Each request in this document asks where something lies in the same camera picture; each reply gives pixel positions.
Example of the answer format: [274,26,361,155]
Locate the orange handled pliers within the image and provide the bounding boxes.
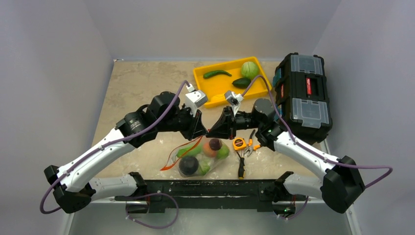
[244,130,262,157]

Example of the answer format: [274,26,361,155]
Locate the white cauliflower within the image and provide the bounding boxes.
[196,154,216,176]

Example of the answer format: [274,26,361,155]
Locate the dark green chili pepper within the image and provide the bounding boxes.
[203,70,232,79]

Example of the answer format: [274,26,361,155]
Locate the light green cucumber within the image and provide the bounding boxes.
[176,144,202,158]

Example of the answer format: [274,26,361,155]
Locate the yellow plastic tray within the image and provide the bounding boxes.
[193,56,267,108]

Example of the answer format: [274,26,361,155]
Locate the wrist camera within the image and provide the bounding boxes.
[224,91,243,116]
[184,84,208,117]

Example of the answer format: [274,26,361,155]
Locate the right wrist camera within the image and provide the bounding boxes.
[224,91,243,116]

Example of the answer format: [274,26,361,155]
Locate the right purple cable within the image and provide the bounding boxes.
[241,75,393,189]

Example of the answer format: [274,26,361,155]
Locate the black yellow screwdriver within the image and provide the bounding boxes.
[236,151,245,180]

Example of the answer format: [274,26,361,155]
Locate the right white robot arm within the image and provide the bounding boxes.
[207,98,365,213]

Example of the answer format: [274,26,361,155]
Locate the yellow tape measure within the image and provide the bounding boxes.
[232,138,247,151]

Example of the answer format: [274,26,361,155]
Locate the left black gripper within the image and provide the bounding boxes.
[158,103,208,141]

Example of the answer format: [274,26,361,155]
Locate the dark red plum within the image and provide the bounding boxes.
[209,138,223,151]

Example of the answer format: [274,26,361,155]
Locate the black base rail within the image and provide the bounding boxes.
[115,176,306,215]

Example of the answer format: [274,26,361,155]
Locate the dark green avocado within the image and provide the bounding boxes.
[232,77,251,89]

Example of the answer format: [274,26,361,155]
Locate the green cabbage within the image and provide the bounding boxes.
[240,61,260,79]

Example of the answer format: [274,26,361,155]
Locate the black toolbox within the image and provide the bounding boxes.
[273,52,333,145]

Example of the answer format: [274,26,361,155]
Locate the purple eggplant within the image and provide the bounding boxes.
[179,156,199,176]

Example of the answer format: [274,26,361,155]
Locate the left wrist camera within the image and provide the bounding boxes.
[184,84,208,117]

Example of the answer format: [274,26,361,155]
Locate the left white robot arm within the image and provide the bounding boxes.
[44,91,208,213]

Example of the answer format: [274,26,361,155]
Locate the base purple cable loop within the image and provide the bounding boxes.
[125,193,180,230]

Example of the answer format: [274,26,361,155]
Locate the clear orange zip bag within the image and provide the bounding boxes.
[160,137,231,178]

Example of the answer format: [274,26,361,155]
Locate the green lime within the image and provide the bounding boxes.
[216,144,230,160]

